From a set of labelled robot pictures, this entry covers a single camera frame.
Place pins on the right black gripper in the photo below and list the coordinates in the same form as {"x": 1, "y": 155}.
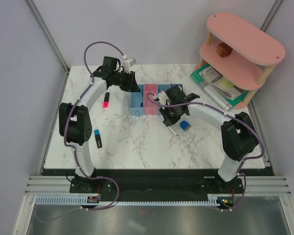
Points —
{"x": 169, "y": 121}

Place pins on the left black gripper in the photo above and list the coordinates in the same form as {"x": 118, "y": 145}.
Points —
{"x": 130, "y": 86}

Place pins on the light blue end bin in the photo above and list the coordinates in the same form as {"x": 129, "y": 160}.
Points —
{"x": 137, "y": 102}

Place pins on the pink bin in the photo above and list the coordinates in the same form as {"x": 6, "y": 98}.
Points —
{"x": 149, "y": 107}

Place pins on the pink highlighter marker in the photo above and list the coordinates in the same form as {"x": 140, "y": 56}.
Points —
{"x": 106, "y": 100}

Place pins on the purple blue bin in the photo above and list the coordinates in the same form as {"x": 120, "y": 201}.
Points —
{"x": 179, "y": 85}

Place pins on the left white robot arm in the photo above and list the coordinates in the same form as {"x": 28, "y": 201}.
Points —
{"x": 74, "y": 118}

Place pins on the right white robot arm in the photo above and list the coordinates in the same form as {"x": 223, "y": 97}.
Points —
{"x": 237, "y": 132}

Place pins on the blue pencil sharpener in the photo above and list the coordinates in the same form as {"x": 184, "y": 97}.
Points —
{"x": 185, "y": 126}

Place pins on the green spiral notebook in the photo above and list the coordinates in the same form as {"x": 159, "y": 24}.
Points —
{"x": 209, "y": 80}

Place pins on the blue highlighter marker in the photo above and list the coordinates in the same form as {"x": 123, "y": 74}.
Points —
{"x": 98, "y": 138}

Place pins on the red brown small box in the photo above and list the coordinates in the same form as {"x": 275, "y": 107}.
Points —
{"x": 224, "y": 50}

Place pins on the pink two tier shelf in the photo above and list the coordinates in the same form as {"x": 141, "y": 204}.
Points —
{"x": 255, "y": 53}

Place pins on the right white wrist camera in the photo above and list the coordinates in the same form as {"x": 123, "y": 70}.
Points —
{"x": 162, "y": 98}

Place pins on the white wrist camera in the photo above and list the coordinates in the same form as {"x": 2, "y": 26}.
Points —
{"x": 128, "y": 62}
{"x": 162, "y": 98}

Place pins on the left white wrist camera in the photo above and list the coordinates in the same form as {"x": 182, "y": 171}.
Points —
{"x": 128, "y": 62}

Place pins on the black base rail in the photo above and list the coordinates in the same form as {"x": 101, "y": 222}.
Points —
{"x": 166, "y": 182}

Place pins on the white cable duct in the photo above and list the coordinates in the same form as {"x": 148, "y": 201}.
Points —
{"x": 95, "y": 200}

